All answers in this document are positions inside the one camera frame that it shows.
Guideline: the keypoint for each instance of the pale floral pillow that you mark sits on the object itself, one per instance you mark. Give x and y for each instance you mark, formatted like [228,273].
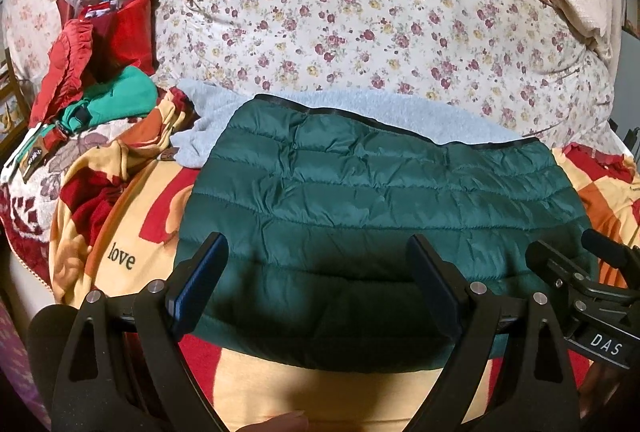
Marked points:
[35,17]

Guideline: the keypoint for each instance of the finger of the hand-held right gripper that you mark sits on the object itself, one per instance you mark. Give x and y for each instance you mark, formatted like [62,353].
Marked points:
[555,267]
[610,247]

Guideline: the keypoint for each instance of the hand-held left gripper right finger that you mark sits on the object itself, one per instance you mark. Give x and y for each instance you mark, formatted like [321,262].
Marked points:
[435,287]

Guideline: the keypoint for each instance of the person's left hand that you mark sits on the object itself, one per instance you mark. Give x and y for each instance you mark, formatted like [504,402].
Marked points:
[275,423]

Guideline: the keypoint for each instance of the red ruffled garment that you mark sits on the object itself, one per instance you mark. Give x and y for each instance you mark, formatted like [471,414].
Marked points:
[65,62]

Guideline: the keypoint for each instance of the person's right hand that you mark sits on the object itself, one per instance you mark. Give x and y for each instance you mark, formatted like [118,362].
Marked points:
[597,387]

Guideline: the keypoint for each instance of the wooden frame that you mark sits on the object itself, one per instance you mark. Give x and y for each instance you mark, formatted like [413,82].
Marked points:
[10,102]

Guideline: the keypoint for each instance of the purple cloth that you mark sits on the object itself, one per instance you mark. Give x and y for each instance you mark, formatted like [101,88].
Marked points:
[20,357]

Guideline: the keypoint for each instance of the yellow red printed blanket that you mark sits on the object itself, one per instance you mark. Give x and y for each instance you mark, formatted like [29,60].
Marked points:
[150,222]

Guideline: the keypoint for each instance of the bright green cloth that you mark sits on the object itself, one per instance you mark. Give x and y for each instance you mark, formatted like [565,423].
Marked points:
[120,97]

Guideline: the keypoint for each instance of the maroon white floral blanket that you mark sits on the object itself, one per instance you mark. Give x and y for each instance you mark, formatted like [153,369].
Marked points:
[25,217]

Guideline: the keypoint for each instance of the floral bedsheet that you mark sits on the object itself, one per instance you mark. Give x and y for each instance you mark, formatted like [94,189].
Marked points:
[375,22]

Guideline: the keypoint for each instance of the dark green puffer jacket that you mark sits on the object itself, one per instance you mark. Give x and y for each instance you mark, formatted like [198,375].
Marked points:
[375,192]

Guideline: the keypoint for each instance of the light blue fleece garment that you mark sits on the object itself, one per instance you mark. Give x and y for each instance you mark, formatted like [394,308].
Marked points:
[210,132]

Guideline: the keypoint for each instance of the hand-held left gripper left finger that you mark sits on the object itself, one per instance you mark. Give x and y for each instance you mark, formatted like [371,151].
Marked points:
[197,287]

